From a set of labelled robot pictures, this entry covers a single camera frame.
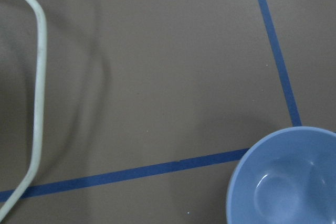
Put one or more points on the blue bowl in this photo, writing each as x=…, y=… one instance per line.
x=286, y=177

